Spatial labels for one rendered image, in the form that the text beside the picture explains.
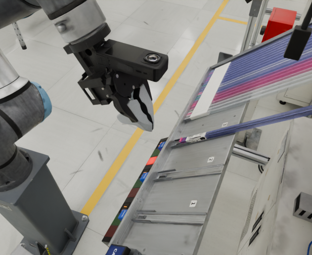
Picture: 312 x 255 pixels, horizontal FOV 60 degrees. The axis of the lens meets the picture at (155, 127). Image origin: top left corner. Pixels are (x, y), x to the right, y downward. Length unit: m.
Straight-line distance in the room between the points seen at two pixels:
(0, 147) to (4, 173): 0.10
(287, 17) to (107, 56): 0.94
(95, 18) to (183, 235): 0.38
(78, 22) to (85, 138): 1.34
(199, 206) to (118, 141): 1.20
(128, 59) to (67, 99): 1.60
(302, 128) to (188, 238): 0.65
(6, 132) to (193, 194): 0.54
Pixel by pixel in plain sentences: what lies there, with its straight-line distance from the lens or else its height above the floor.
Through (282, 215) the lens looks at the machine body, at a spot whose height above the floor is 0.62.
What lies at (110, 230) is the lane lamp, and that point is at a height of 0.66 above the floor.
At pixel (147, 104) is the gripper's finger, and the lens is 0.51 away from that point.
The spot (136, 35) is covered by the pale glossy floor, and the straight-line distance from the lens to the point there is 2.61.
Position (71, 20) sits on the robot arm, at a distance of 0.43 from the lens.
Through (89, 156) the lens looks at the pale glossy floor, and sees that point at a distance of 1.64.
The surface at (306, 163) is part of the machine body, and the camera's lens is 0.93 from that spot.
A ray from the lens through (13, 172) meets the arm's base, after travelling 0.92.
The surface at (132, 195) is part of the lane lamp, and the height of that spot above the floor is 0.66.
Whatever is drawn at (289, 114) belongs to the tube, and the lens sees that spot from 0.56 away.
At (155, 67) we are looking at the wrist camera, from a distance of 0.41.
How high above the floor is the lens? 1.30
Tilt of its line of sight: 49 degrees down
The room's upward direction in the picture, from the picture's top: straight up
